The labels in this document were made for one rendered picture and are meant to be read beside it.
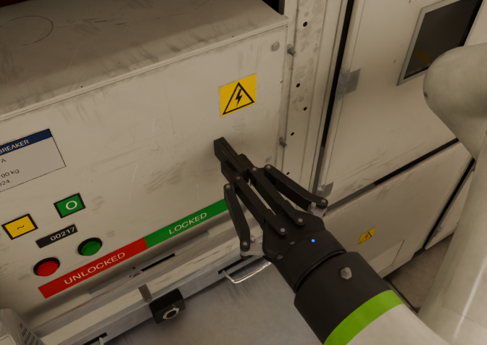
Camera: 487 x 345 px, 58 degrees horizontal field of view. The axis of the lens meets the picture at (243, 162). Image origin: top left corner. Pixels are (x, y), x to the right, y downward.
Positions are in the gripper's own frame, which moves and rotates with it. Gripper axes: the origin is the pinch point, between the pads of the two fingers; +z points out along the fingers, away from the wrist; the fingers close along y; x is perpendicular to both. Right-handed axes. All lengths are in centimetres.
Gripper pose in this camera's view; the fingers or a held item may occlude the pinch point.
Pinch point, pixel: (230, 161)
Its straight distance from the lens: 60.6
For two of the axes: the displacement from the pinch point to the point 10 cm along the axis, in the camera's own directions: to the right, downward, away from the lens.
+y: 8.5, -3.9, 3.5
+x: 0.0, -6.7, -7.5
